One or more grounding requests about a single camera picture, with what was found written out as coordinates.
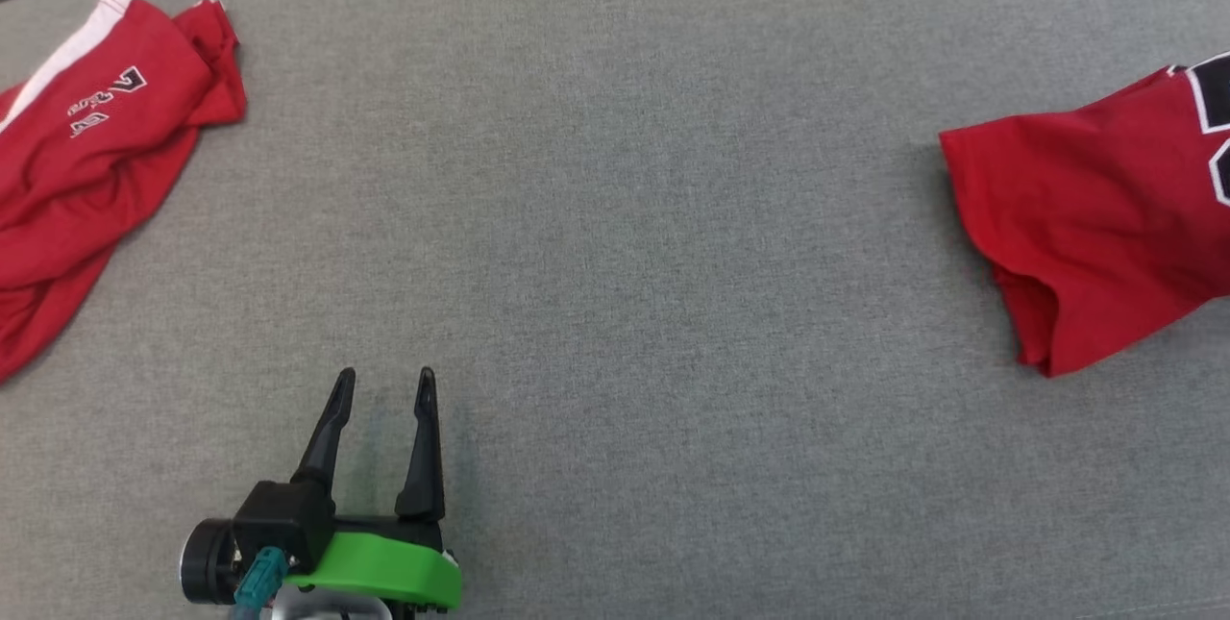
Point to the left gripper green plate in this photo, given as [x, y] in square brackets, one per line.
[384, 567]

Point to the red shorts with white stripe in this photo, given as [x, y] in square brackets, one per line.
[86, 187]

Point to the red basketball jersey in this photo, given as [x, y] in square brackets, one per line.
[1086, 216]

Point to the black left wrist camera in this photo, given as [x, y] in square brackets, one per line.
[283, 519]

